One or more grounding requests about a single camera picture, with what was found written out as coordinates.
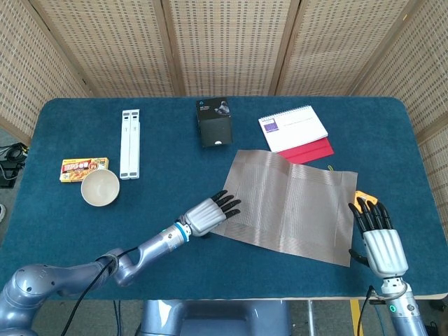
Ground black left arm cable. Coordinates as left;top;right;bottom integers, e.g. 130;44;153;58
61;246;141;336

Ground grey robot torso base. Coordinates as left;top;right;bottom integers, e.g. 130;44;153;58
139;299;291;336

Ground yellow curry box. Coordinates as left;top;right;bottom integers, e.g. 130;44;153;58
59;157;110;183

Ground woven wooden folding screen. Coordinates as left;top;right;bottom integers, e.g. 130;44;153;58
0;0;448;228

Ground red folder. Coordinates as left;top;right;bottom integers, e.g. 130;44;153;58
276;136;335;165

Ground blue table cover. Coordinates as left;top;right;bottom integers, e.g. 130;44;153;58
0;97;442;301

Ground black floor cables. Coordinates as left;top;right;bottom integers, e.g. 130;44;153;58
0;141;31;188

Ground beige woven placemat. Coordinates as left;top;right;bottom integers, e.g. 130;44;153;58
209;149;358;268

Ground beige bowl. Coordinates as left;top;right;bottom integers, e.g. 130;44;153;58
80;169;121;207

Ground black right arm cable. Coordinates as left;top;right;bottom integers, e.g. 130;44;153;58
358;285;376;336

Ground white folded laptop stand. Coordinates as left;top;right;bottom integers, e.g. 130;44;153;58
119;108;141;181

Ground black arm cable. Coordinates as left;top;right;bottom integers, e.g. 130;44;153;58
61;246;141;336
358;285;376;336

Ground black cardboard box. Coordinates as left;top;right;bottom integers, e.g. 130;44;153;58
195;99;234;148

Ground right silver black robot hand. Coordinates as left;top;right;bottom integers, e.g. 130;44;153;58
348;196;410;281

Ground white spiral desk calendar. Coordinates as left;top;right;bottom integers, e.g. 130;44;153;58
258;104;329;154

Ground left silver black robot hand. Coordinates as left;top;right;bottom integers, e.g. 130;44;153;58
182;190;242;238

